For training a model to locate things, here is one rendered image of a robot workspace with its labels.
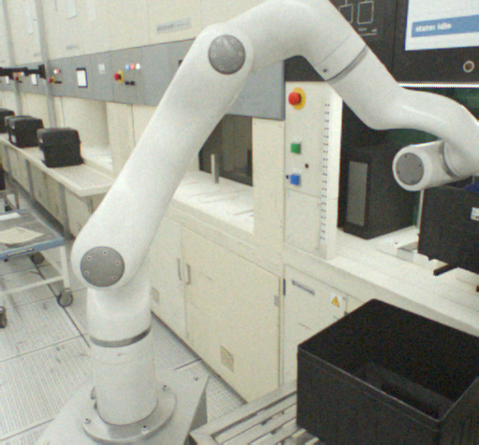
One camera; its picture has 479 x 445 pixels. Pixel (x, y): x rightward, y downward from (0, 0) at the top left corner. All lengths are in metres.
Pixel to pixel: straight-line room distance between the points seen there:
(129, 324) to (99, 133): 3.37
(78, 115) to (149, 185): 3.34
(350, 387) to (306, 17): 0.62
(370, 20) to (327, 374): 0.82
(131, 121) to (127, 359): 1.88
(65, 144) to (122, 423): 2.72
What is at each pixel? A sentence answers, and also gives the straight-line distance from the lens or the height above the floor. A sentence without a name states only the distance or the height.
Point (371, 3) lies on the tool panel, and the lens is 1.24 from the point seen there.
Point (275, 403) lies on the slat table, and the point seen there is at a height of 0.75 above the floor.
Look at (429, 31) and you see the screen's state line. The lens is 1.13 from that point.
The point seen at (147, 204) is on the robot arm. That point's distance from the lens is 0.78.
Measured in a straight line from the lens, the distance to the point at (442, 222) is 1.14.
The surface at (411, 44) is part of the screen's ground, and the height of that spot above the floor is 1.48.
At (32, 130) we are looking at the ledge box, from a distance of 4.68.
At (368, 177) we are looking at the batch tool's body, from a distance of 1.57.
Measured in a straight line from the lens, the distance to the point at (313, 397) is 0.92.
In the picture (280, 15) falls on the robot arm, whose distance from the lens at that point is 0.80.
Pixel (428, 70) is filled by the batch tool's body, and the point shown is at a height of 1.42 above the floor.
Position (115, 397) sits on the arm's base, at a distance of 0.97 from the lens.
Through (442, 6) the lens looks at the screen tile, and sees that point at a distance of 1.13.
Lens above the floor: 1.42
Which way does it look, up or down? 16 degrees down
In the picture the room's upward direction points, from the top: 1 degrees counter-clockwise
